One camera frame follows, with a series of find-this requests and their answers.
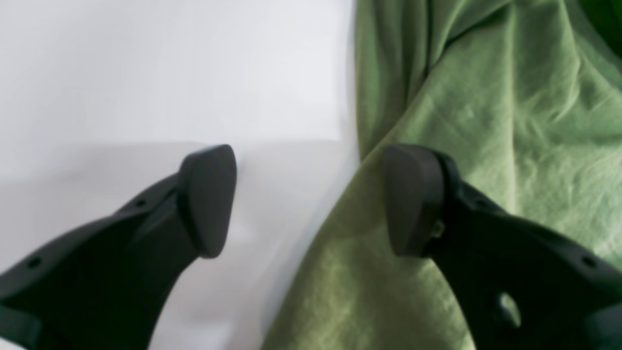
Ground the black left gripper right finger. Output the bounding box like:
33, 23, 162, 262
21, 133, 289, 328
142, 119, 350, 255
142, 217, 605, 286
382, 144, 622, 350

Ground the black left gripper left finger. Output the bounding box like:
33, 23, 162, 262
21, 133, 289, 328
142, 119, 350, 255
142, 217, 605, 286
0, 144, 237, 350

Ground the green T-shirt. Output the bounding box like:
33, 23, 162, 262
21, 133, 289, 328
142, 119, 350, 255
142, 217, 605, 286
262, 0, 622, 350

